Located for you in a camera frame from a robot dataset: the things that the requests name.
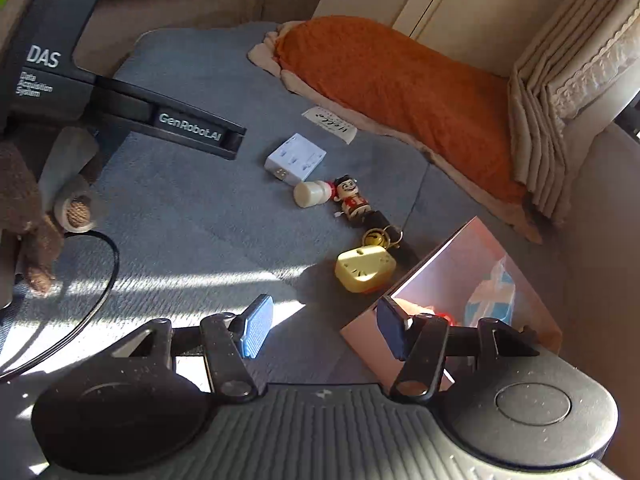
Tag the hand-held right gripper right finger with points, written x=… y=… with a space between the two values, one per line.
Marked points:
x=392 y=327

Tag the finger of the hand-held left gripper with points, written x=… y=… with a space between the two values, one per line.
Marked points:
x=190 y=127

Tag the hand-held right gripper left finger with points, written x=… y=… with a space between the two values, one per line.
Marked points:
x=256 y=332

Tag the red figure toy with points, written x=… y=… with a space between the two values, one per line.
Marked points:
x=442 y=316

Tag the pink cardboard box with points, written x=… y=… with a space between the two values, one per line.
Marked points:
x=440 y=270

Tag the black key bunch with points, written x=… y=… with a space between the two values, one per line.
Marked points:
x=382 y=225

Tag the white plastic adapter box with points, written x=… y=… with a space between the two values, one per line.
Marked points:
x=295 y=157

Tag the small black-haired figure toy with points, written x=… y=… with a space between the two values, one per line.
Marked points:
x=350 y=200

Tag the white round bottle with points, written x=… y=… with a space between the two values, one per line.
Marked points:
x=311 y=194

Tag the grey tube with brown end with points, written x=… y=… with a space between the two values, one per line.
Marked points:
x=70 y=170

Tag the white paper label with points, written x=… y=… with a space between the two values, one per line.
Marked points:
x=330 y=125

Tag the brown plush toy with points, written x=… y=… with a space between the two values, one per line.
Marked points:
x=25 y=200

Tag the orange knitted blanket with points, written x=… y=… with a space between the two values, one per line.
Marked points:
x=390 y=85

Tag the light pleated curtain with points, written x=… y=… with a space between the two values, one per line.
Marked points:
x=565 y=75

